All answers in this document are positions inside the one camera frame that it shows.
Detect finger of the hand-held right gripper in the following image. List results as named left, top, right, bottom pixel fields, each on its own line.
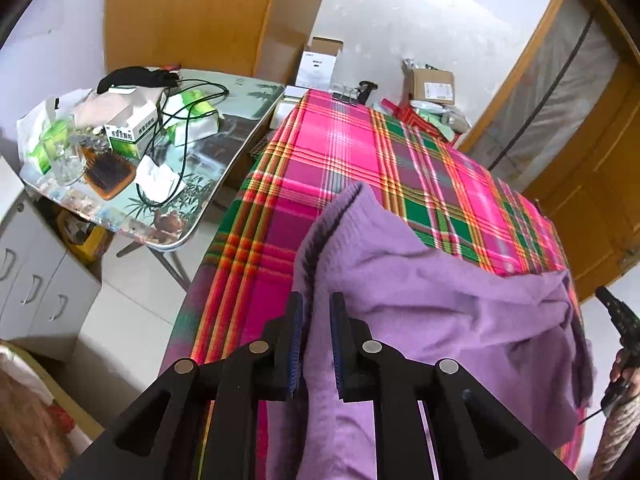
left=595, top=286, right=626, bottom=321

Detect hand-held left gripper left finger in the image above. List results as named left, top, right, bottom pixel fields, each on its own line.
left=62, top=291, right=305, bottom=480

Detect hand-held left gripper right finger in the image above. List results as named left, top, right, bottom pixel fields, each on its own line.
left=330, top=291, right=576, bottom=480

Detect purple fleece pants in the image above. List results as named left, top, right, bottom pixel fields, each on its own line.
left=265, top=181, right=598, bottom=480

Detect person's right forearm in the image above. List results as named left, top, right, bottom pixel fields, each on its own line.
left=589, top=395, right=640, bottom=480

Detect person's right hand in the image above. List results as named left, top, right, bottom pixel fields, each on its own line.
left=611, top=347, right=640, bottom=401

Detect wooden door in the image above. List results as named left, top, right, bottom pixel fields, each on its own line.
left=537, top=35, right=640, bottom=286

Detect folding table with printed top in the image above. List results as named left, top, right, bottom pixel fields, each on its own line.
left=20, top=67, right=286, bottom=286

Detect pink green plaid blanket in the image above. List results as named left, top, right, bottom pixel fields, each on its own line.
left=159, top=87, right=583, bottom=480

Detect clear plastic door curtain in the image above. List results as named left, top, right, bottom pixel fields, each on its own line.
left=462, top=0, right=623, bottom=191

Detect white crumpled tissue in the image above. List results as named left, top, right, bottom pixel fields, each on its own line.
left=136, top=156, right=181, bottom=201

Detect yellow bag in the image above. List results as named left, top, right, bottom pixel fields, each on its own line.
left=55, top=210, right=113, bottom=263

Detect red bag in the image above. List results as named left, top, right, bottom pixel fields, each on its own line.
left=380, top=99, right=416, bottom=126

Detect grey plastic parcel bag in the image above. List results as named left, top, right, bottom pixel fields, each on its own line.
left=410, top=100, right=471, bottom=136

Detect black binder clip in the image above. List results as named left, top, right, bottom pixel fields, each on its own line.
left=330, top=85, right=361, bottom=107

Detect green tissue pack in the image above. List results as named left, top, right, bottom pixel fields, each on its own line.
left=165, top=89, right=221, bottom=141

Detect wooden hair brush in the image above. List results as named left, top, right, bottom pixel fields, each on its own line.
left=82, top=152, right=138, bottom=201

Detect white cabinet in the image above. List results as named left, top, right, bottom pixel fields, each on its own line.
left=0, top=155, right=103, bottom=363

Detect green white carton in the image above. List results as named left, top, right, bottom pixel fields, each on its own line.
left=104, top=102, right=161, bottom=158

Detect brown patterned cloth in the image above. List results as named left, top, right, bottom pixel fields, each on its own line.
left=0, top=340, right=106, bottom=480

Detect brown cardboard box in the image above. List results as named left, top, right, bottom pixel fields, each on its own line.
left=402, top=67, right=456, bottom=106

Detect white cardboard box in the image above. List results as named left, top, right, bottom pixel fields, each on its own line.
left=295, top=37, right=344, bottom=88

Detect flat cardboard sheet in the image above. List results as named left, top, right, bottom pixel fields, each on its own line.
left=255, top=35, right=306, bottom=86

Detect glass cup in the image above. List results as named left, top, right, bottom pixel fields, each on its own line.
left=47, top=115, right=83, bottom=186

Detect black cloth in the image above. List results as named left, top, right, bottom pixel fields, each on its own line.
left=96, top=66, right=178, bottom=95

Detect plastic bag of green packets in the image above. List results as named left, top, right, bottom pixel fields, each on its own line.
left=17, top=97, right=83, bottom=176

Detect wooden wardrobe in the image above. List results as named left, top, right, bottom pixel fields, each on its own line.
left=104, top=0, right=338, bottom=86

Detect black cable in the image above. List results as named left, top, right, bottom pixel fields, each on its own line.
left=137, top=77, right=231, bottom=206

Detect wooden door frame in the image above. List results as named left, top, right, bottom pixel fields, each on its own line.
left=457, top=0, right=640, bottom=161

